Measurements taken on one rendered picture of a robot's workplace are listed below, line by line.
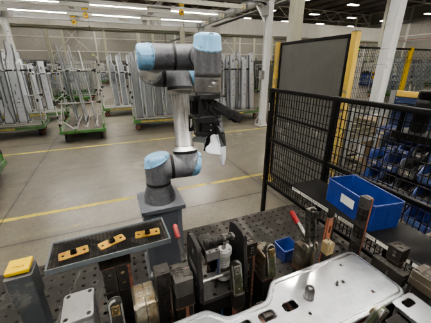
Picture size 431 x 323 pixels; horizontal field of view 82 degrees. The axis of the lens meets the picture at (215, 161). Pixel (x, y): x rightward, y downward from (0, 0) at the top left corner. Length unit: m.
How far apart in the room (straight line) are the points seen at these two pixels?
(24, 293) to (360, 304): 1.03
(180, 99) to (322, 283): 0.92
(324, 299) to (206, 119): 0.70
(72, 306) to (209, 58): 0.75
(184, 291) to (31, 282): 0.45
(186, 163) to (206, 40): 0.62
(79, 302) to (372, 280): 0.95
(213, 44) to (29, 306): 0.95
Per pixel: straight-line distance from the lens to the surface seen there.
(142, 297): 0.86
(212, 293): 0.99
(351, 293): 1.05
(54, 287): 1.58
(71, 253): 0.94
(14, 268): 0.99
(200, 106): 0.72
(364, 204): 1.23
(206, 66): 0.70
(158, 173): 1.15
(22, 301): 1.04
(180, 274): 0.90
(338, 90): 2.87
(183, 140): 1.16
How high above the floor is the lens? 1.72
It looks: 21 degrees down
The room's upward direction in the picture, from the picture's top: straight up
